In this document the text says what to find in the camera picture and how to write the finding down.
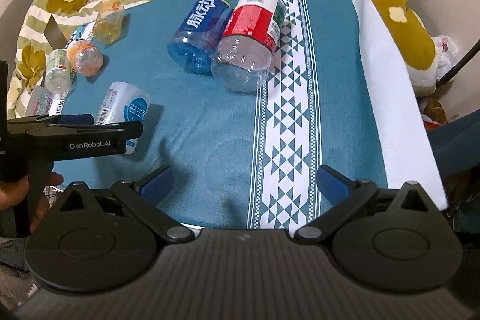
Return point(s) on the red label clear cut bottle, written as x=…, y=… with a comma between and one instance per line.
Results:
x=244, y=53

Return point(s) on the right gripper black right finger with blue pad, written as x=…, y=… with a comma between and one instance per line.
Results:
x=347, y=198

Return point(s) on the white cut bottle cup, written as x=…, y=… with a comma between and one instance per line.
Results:
x=123, y=102

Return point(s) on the person's left hand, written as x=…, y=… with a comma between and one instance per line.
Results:
x=14, y=193

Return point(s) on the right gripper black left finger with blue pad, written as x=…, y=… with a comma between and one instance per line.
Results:
x=142, y=198

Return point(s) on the green label clear cut bottle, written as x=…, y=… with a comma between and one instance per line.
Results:
x=58, y=78

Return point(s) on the teal patterned cloth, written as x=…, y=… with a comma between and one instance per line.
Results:
x=338, y=93

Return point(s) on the orange label cut bottle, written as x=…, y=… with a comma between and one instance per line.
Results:
x=85, y=58

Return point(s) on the yellowish clear cut bottle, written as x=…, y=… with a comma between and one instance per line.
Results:
x=109, y=22

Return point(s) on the white plastic bag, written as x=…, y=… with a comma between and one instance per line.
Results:
x=445, y=55

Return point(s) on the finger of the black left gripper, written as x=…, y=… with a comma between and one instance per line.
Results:
x=85, y=119

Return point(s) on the blue label cut bottle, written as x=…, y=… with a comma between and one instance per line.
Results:
x=194, y=43

